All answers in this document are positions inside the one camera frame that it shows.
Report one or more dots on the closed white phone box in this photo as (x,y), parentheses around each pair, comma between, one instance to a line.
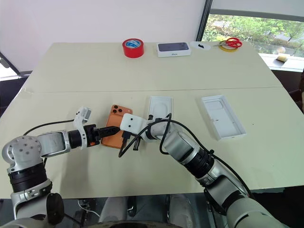
(173,48)

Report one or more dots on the black round knob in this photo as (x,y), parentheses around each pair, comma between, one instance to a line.
(55,208)

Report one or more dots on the red tape roll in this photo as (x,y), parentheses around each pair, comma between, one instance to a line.
(133,51)

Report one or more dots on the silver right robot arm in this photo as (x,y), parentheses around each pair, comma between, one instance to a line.
(180,145)

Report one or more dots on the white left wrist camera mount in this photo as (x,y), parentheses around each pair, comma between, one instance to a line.
(83,114)

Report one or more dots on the dark window frame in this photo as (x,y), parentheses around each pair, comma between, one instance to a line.
(203,21)

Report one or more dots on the small black clip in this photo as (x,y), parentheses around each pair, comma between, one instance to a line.
(200,46)

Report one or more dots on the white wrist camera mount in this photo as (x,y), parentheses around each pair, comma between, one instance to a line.
(131,120)
(83,114)

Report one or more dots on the yellow tape roll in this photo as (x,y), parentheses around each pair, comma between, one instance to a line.
(228,49)

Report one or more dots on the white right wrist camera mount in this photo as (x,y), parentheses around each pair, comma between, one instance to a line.
(131,120)

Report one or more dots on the orange smartphone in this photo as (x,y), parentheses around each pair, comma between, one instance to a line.
(114,120)

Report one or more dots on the black chair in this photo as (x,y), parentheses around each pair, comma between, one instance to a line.
(12,80)

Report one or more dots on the grey robot leg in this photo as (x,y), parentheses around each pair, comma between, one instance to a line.
(180,209)
(114,210)

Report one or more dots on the yellow sponge block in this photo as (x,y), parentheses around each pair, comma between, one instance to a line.
(282,58)

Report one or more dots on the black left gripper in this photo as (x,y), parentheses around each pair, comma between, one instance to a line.
(90,135)

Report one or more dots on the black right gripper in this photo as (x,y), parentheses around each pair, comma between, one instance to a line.
(137,140)

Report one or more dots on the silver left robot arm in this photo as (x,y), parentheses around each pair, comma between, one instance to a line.
(52,142)

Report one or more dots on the white paper piece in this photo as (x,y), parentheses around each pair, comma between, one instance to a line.
(206,46)

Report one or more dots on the white phone box lid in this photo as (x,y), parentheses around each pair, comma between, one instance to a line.
(161,107)

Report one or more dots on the white phone box base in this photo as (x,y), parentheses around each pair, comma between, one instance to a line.
(223,118)

